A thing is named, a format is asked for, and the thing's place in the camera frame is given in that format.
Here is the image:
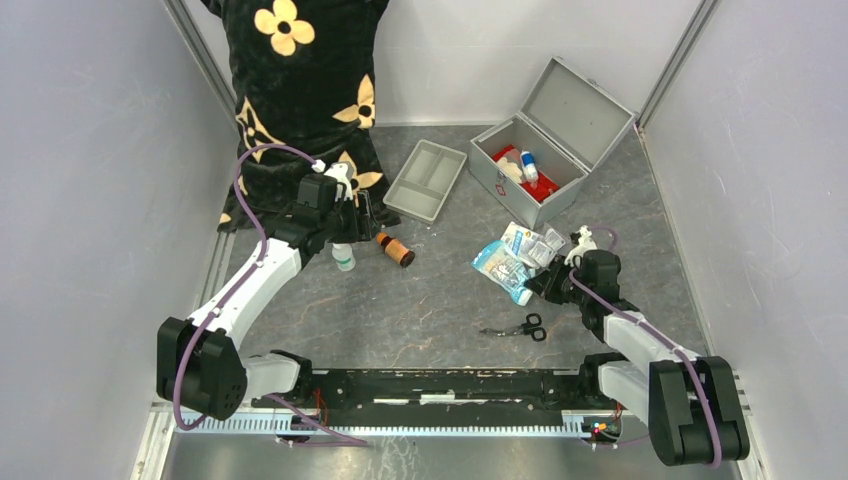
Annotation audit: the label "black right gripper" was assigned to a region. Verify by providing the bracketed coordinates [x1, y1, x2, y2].
[524, 253, 591, 306]

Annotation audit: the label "white plastic bottle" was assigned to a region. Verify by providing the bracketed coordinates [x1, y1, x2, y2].
[331, 244, 356, 272]

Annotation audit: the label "clear bag of wipes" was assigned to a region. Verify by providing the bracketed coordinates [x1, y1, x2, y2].
[501, 222, 567, 269]

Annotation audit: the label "amber pill bottle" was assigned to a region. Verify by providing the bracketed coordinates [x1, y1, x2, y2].
[376, 232, 416, 268]

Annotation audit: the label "black handled scissors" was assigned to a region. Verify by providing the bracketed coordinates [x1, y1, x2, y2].
[479, 313, 547, 342]

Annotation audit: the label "blue gauze packet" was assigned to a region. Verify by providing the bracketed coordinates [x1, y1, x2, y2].
[471, 240, 533, 307]

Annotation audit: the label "grey plastic divider tray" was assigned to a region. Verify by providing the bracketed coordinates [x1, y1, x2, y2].
[384, 139, 468, 225]

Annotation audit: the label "red first aid pouch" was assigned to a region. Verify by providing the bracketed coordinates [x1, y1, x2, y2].
[493, 145, 559, 203]

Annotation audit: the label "silver metal case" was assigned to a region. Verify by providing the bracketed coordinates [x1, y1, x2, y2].
[468, 56, 635, 229]

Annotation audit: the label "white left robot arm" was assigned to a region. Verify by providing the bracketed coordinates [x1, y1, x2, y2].
[156, 167, 380, 420]

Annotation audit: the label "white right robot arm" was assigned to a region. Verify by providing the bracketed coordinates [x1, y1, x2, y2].
[525, 249, 751, 466]

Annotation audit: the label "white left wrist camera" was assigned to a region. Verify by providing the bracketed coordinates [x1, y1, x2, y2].
[312, 160, 354, 201]

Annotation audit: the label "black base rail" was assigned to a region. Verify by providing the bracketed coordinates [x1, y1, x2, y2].
[281, 368, 623, 428]

